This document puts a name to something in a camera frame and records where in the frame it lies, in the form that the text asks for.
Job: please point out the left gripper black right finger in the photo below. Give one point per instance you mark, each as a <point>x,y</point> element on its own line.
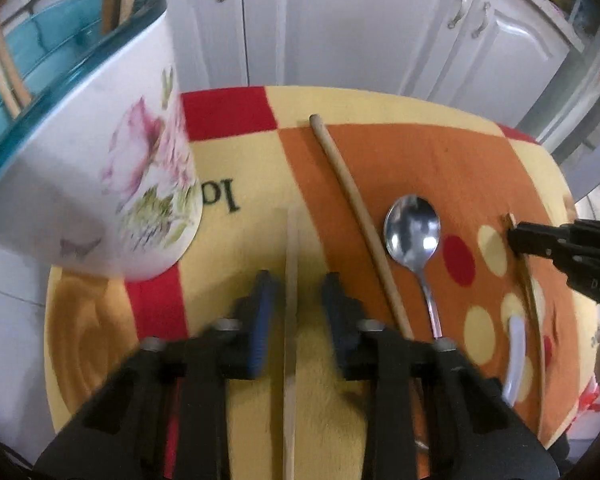
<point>368,351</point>

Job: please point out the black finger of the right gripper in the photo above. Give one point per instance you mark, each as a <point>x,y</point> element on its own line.
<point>549,242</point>

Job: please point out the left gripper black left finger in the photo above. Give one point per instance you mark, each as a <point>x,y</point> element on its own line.
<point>231,348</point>

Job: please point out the pale wooden chopstick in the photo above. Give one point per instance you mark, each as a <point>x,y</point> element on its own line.
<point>290,343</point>

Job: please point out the short wooden chopstick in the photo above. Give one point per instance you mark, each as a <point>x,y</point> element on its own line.
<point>527,284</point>

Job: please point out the round wooden chopstick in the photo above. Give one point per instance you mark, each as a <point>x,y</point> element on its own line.
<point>365,223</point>

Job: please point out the steel spoon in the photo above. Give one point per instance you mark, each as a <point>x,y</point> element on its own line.
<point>412,234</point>

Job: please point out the colourful checked table mat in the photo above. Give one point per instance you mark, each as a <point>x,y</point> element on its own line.
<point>257,158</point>

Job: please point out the floral white utensil cup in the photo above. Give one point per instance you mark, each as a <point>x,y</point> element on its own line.
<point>96,173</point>

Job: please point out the silver cabinet handle right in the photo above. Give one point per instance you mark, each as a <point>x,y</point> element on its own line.
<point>485,21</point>

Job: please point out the silver cabinet handle middle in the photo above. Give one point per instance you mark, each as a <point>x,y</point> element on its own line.
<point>461,12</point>

